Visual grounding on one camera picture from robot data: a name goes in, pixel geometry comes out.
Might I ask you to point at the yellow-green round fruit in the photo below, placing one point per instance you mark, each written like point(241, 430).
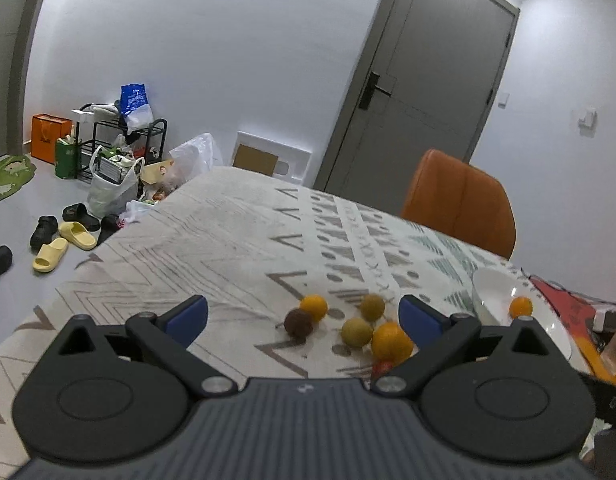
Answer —
point(372, 307)
point(357, 332)

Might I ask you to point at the white wall switch box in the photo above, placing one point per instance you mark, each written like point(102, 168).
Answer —
point(587, 120)

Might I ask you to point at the blue and white bag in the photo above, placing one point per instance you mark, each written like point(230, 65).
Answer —
point(135, 105)

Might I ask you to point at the small white light switch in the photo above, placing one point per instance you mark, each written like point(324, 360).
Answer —
point(503, 99)

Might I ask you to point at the large orange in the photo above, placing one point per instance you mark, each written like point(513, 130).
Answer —
point(391, 344)

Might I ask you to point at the dark brown round fruit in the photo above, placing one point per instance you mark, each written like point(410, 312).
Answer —
point(298, 325)

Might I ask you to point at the small orange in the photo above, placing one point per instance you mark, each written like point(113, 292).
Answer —
point(314, 307)
point(520, 306)

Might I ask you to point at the orange paper bag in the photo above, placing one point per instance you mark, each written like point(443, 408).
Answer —
point(45, 137)

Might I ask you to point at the green shopping bag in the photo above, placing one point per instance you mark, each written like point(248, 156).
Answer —
point(65, 160)

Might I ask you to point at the green floor mat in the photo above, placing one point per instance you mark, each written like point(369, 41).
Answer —
point(8, 177)

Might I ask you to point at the yellow slipper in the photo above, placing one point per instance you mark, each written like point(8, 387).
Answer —
point(50, 255)
point(78, 235)

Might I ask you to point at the orange chair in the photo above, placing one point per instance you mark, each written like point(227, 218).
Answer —
point(457, 205)

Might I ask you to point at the brown cardboard piece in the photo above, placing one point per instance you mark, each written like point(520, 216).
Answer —
point(255, 160)

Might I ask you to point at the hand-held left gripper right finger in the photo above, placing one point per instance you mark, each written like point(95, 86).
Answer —
point(416, 322)

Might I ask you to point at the clear plastic bag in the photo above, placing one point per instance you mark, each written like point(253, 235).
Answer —
point(195, 157)

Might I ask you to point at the black sandal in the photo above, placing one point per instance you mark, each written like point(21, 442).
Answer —
point(80, 215)

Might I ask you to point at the white foam board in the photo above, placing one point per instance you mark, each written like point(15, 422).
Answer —
point(295, 160)

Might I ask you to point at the white plate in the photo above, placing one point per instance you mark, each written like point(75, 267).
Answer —
point(492, 290)

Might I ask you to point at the red cloth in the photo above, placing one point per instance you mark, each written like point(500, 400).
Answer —
point(562, 305)

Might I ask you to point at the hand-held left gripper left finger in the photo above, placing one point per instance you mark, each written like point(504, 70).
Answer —
point(188, 317)

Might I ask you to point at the white plastic bag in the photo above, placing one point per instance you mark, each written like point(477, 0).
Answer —
point(110, 192)

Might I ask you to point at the brown paper bag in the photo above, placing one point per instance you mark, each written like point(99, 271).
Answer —
point(155, 172)

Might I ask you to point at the white power adapter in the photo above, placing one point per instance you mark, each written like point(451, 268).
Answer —
point(600, 318)

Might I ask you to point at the black shoe rack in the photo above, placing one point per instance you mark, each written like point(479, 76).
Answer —
point(158, 137)

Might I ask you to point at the grey door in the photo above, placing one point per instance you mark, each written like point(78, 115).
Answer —
point(427, 60)

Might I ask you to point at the small red fruit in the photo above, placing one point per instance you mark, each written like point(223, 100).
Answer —
point(381, 368)

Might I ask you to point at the patterned tablecloth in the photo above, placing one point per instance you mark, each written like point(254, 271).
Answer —
point(213, 240)

